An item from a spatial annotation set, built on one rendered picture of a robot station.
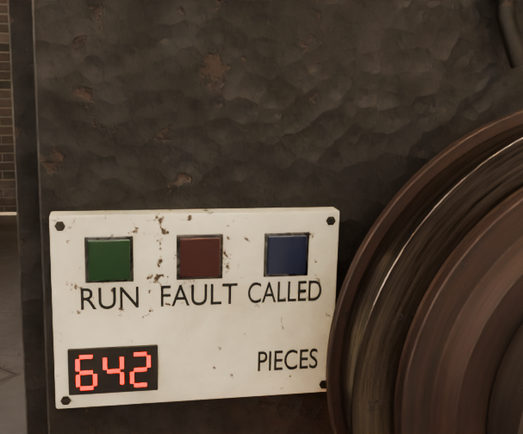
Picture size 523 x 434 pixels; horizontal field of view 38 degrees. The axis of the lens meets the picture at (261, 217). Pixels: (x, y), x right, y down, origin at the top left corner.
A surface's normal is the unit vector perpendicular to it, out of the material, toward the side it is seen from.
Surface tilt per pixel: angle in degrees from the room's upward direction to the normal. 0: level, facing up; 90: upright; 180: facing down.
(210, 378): 90
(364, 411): 90
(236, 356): 90
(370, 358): 90
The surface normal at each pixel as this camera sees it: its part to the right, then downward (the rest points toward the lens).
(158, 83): 0.19, 0.21
